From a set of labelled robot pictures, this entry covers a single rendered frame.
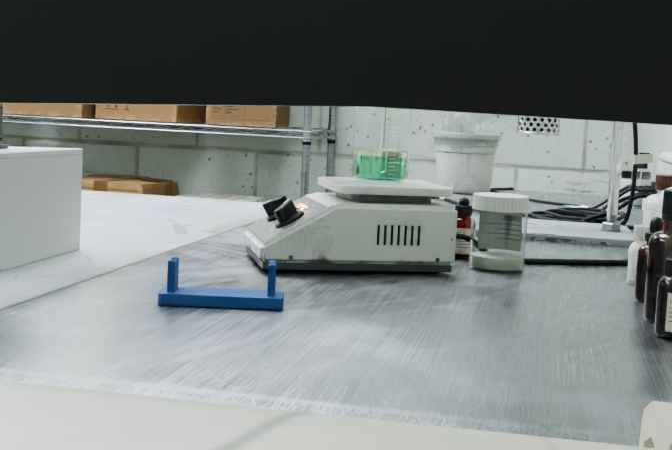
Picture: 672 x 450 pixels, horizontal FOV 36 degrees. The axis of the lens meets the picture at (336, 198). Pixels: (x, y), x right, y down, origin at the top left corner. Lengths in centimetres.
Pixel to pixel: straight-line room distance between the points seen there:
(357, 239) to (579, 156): 254
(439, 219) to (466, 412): 48
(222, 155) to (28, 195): 270
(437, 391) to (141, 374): 18
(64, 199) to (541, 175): 259
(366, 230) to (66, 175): 31
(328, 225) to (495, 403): 45
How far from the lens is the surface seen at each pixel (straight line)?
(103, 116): 349
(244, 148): 369
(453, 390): 63
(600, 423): 59
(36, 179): 104
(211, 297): 84
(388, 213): 103
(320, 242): 102
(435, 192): 105
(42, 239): 106
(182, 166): 376
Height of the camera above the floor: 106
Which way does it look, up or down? 5 degrees down
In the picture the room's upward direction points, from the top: 3 degrees clockwise
